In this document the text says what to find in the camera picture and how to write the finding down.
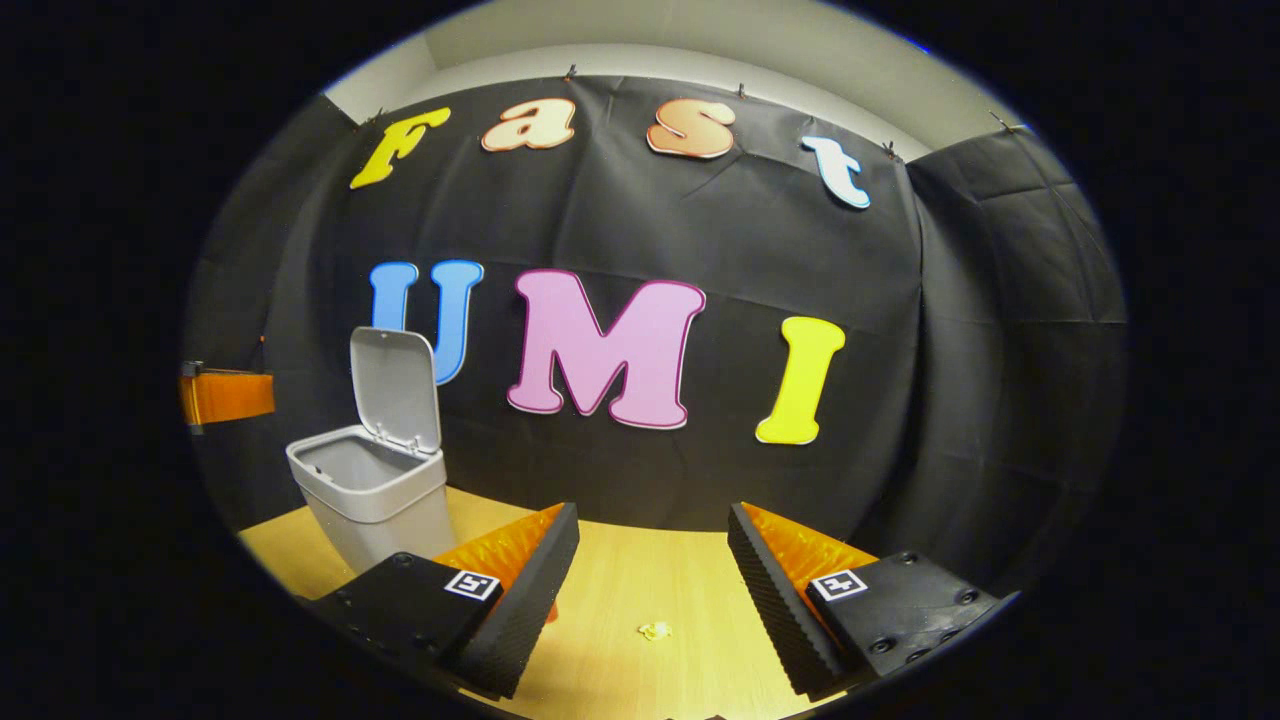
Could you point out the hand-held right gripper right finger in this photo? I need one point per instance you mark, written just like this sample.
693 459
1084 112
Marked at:
780 610

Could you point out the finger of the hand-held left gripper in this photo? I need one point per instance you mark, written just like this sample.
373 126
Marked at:
228 397

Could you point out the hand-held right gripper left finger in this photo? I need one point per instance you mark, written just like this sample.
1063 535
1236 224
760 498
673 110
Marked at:
520 610

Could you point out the red pop can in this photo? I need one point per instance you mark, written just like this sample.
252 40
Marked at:
551 612

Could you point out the yellow paper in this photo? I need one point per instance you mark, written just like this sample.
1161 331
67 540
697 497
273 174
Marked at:
655 631

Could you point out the white desktop garbage bin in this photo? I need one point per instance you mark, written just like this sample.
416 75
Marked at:
380 490

